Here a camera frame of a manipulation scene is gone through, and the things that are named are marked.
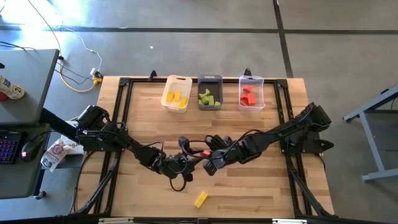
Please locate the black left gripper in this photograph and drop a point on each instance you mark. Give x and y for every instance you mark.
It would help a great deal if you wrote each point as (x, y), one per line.
(174, 166)

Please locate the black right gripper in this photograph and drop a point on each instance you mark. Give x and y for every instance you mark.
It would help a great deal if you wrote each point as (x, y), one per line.
(227, 152)

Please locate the red rectangular wooden block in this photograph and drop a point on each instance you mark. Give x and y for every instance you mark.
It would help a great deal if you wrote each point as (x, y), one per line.
(243, 101)
(251, 99)
(205, 153)

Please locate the long yellow wooden block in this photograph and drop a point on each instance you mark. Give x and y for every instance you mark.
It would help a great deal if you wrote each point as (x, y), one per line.
(177, 96)
(201, 199)

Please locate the small green wooden block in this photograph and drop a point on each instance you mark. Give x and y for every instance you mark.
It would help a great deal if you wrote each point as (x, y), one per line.
(201, 102)

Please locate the long green wooden block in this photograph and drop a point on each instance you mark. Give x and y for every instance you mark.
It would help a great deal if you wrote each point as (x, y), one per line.
(211, 100)

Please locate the yellow wooden cylinder block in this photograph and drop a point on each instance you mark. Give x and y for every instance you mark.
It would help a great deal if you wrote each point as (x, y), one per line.
(183, 102)

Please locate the green rectangular wooden block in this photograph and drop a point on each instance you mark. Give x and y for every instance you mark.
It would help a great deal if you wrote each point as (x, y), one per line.
(205, 93)

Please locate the red triangular wooden block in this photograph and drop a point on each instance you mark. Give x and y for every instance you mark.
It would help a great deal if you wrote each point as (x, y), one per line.
(247, 89)

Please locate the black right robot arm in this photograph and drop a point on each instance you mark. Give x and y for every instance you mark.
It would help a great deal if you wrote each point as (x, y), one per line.
(280, 132)

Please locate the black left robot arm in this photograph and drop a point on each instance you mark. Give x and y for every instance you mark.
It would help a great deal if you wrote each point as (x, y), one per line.
(130, 144)

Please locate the grey plastic bin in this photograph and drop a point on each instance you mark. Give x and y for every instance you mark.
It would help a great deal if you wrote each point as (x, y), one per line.
(214, 87)

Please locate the white plastic bin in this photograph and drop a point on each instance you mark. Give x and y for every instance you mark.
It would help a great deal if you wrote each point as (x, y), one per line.
(186, 88)

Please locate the clear plastic bin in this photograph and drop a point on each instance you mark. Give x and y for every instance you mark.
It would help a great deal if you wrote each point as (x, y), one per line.
(259, 90)

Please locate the black clamp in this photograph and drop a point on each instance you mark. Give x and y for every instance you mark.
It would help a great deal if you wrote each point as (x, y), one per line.
(247, 71)
(152, 74)

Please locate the white plastic bag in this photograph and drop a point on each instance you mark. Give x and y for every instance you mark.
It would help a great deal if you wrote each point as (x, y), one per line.
(73, 147)

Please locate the white power adapter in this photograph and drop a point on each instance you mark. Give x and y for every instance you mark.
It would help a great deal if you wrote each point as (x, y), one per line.
(93, 72)

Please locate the white printed snack bag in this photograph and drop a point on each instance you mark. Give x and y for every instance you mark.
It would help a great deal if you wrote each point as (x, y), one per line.
(53, 155)

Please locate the black desk caster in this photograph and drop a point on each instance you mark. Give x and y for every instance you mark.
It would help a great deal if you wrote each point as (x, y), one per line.
(40, 195)

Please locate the black computer mouse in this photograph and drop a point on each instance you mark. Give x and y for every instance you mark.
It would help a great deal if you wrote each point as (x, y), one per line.
(31, 149)

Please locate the grey desk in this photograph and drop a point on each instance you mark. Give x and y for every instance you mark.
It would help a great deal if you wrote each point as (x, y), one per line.
(28, 81)

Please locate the black backlit keyboard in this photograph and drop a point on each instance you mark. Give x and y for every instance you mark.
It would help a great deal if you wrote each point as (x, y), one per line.
(7, 149)

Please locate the white printed bottle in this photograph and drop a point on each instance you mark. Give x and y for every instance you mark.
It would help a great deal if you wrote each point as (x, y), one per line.
(11, 88)

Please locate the red round object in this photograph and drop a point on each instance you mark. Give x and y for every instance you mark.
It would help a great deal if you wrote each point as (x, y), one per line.
(3, 97)

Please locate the black aluminium table frame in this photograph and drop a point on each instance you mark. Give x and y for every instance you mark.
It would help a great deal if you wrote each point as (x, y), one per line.
(146, 80)

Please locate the silver metal bracket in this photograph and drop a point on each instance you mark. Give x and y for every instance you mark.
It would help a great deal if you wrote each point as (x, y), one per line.
(115, 220)
(289, 221)

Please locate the grey-blue table frame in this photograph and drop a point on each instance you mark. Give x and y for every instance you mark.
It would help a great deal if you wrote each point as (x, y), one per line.
(370, 105)

